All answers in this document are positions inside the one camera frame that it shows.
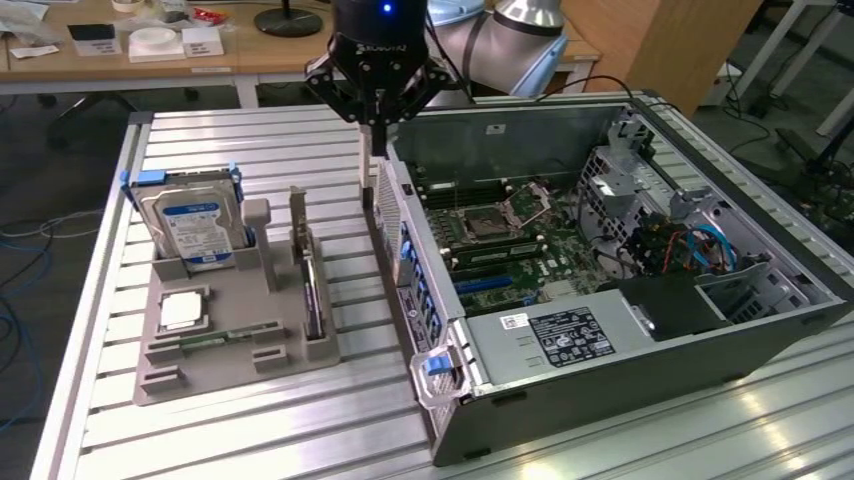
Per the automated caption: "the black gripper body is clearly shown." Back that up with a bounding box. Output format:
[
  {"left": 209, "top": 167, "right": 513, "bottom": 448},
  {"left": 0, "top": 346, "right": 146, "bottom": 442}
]
[{"left": 329, "top": 0, "right": 429, "bottom": 97}]

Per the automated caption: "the graphics card with black fan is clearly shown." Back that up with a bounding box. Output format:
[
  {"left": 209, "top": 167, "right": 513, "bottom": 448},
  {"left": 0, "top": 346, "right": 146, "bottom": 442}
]
[{"left": 286, "top": 185, "right": 329, "bottom": 346}]

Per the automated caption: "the wooden desk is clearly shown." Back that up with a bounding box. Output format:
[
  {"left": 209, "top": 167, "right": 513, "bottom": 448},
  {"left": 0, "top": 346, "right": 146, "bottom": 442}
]
[{"left": 0, "top": 0, "right": 601, "bottom": 96}]

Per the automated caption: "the black round lamp base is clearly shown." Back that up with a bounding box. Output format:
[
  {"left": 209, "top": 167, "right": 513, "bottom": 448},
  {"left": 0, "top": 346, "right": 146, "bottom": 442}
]
[{"left": 252, "top": 0, "right": 325, "bottom": 37}]

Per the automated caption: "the black RAM slot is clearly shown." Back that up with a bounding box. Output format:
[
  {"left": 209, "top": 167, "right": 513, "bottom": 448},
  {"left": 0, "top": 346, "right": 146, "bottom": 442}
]
[{"left": 424, "top": 180, "right": 501, "bottom": 209}]

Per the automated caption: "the plain white box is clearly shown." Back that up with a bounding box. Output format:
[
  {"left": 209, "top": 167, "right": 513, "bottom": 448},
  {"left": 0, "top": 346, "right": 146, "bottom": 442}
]
[{"left": 180, "top": 26, "right": 225, "bottom": 58}]

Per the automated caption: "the metal socket cover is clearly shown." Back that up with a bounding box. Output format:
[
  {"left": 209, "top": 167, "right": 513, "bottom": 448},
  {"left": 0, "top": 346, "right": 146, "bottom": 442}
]
[{"left": 502, "top": 182, "right": 555, "bottom": 226}]

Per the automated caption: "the white box with round tape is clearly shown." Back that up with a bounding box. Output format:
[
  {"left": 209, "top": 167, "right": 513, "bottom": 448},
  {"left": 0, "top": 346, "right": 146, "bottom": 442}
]
[{"left": 126, "top": 27, "right": 186, "bottom": 64}]

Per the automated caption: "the CPU socket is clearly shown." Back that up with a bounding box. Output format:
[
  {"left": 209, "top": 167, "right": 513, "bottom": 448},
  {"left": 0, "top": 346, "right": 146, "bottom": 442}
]
[{"left": 458, "top": 204, "right": 515, "bottom": 241}]

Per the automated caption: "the installed RAM stick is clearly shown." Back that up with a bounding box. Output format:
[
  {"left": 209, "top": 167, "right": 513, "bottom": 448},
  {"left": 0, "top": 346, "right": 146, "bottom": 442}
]
[{"left": 452, "top": 242, "right": 545, "bottom": 264}]

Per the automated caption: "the perforated metal disk bay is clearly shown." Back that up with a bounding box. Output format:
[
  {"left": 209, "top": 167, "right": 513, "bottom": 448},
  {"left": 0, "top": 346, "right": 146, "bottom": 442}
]
[{"left": 576, "top": 144, "right": 668, "bottom": 241}]

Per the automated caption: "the white box with black top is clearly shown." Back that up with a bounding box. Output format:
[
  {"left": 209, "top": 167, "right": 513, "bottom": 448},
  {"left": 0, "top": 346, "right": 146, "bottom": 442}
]
[{"left": 65, "top": 23, "right": 122, "bottom": 57}]

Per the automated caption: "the black chair base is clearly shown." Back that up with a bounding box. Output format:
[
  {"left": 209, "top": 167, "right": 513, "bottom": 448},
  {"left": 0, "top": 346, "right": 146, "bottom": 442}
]
[{"left": 38, "top": 87, "right": 201, "bottom": 149}]

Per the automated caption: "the green motherboard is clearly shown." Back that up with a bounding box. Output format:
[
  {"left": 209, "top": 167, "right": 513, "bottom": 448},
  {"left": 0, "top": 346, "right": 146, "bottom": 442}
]
[{"left": 405, "top": 164, "right": 635, "bottom": 319}]

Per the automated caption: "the blue expansion slot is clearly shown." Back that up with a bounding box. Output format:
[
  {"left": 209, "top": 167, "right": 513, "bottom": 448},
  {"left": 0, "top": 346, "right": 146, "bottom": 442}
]
[{"left": 454, "top": 276, "right": 513, "bottom": 296}]

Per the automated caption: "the wooden cabinet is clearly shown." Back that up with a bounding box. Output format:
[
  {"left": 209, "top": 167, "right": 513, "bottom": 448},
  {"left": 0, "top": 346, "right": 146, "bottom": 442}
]
[{"left": 585, "top": 0, "right": 765, "bottom": 116}]

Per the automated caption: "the grey plastic parts rack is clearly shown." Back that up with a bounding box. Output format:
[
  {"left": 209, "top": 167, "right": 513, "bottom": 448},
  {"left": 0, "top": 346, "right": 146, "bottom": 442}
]
[{"left": 132, "top": 197, "right": 341, "bottom": 407}]

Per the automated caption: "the silver CPU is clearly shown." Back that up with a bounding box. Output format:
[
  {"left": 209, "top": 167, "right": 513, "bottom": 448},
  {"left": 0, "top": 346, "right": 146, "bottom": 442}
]
[{"left": 158, "top": 293, "right": 206, "bottom": 329}]

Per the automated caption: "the green RAM stick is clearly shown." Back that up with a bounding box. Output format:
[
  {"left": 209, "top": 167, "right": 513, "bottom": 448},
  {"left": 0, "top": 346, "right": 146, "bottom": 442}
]
[{"left": 178, "top": 327, "right": 268, "bottom": 349}]

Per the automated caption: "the grey power supply unit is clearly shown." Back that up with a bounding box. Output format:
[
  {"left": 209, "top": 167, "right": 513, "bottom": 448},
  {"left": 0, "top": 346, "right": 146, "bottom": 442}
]
[{"left": 462, "top": 292, "right": 659, "bottom": 389}]

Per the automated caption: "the blue case latch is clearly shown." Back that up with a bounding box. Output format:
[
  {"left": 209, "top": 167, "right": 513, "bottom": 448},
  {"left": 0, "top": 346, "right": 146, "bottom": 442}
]
[{"left": 422, "top": 349, "right": 461, "bottom": 376}]

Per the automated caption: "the black plastic shroud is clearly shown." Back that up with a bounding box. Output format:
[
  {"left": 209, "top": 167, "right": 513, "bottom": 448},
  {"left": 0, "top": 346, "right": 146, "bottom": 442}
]
[{"left": 616, "top": 274, "right": 732, "bottom": 341}]

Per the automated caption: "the open metal disk bay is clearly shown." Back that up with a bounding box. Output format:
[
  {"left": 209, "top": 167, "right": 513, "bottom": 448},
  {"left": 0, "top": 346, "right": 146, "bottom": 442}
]
[{"left": 692, "top": 259, "right": 815, "bottom": 324}]

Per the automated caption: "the open black PC case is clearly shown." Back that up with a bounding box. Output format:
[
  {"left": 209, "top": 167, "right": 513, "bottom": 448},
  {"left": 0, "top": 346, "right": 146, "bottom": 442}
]
[{"left": 357, "top": 89, "right": 854, "bottom": 469}]

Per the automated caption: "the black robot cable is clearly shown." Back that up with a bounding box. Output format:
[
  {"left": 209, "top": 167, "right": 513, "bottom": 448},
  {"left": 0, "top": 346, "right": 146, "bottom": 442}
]
[{"left": 425, "top": 9, "right": 478, "bottom": 104}]

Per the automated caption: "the black cable over case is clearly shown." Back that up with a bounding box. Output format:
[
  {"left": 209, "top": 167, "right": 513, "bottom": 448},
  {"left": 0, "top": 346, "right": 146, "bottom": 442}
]
[{"left": 539, "top": 74, "right": 668, "bottom": 109}]

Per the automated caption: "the hard disk with blue bracket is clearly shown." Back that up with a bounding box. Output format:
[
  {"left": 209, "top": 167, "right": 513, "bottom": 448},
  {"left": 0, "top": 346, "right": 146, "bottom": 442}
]
[{"left": 121, "top": 162, "right": 245, "bottom": 274}]

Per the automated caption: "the red wire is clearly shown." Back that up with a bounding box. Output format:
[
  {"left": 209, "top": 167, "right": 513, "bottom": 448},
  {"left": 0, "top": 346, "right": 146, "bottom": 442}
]
[{"left": 665, "top": 229, "right": 701, "bottom": 274}]

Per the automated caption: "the blue wire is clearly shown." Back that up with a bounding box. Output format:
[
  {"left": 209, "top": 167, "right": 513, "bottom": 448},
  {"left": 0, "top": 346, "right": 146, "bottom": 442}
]
[{"left": 689, "top": 227, "right": 739, "bottom": 274}]

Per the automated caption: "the white desk frame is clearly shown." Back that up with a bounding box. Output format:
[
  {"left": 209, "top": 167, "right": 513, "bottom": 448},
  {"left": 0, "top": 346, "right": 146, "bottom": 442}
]
[{"left": 725, "top": 0, "right": 854, "bottom": 136}]

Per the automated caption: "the blue floor cable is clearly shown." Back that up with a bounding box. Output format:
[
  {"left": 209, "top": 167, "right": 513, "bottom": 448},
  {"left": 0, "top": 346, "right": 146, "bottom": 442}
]
[{"left": 0, "top": 239, "right": 54, "bottom": 431}]

